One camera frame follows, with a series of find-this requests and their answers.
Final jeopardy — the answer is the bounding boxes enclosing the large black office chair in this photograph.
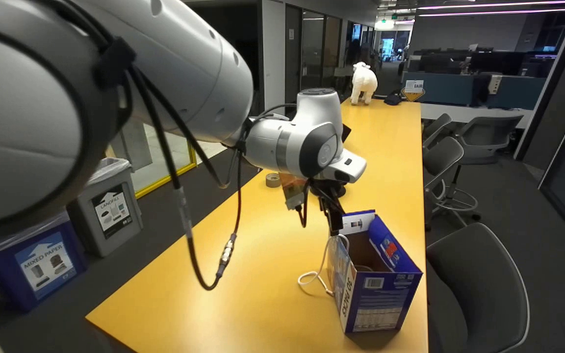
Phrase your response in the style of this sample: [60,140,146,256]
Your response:
[427,221,534,353]

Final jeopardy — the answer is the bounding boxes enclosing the blue office partition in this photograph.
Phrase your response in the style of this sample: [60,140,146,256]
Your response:
[403,68,548,111]

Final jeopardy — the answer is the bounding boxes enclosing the blue recycling bin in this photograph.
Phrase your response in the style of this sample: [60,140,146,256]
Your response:
[0,213,91,313]

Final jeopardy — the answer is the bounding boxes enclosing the blue snack pack box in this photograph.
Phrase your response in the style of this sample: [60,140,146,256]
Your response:
[327,209,427,336]

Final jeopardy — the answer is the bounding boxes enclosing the small white yellow box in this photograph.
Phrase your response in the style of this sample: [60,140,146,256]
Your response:
[401,78,427,103]

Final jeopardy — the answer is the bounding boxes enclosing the long white rope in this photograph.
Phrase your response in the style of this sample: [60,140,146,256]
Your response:
[297,232,354,297]

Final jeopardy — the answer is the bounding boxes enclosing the black robot cable with connector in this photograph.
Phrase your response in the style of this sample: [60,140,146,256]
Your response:
[95,36,311,291]

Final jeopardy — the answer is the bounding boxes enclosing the grey waste bin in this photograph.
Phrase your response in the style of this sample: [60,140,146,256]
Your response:
[66,154,146,258]

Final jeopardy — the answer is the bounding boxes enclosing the white plush animal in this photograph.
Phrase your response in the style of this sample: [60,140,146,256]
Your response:
[350,60,381,105]

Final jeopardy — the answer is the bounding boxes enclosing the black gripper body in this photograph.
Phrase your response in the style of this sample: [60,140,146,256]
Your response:
[307,176,352,213]

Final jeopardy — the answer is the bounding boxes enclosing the white table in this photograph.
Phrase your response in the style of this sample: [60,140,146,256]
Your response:
[419,101,534,125]

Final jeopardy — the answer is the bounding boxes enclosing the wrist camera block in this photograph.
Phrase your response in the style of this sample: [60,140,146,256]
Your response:
[281,170,311,211]

